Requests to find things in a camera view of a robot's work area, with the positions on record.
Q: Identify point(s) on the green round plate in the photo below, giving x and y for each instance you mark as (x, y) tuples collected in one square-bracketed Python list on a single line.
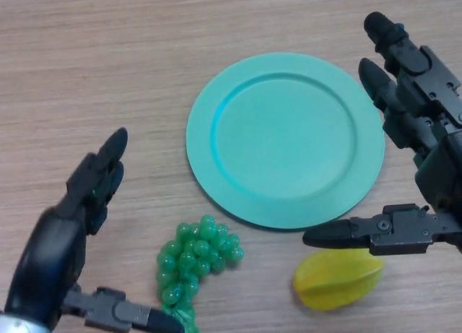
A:
[(285, 141)]

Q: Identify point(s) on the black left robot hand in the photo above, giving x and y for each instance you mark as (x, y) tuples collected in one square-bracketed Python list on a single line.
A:
[(47, 246)]

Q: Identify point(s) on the yellow starfruit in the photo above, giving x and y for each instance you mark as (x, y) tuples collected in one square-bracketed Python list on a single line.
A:
[(335, 280)]

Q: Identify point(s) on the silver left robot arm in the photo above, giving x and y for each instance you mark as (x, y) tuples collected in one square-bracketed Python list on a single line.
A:
[(18, 325)]

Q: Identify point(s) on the green grapes bunch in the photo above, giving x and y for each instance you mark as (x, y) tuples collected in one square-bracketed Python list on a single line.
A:
[(195, 250)]

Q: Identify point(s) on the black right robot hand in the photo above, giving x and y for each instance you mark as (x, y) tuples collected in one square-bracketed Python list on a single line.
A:
[(397, 232)]

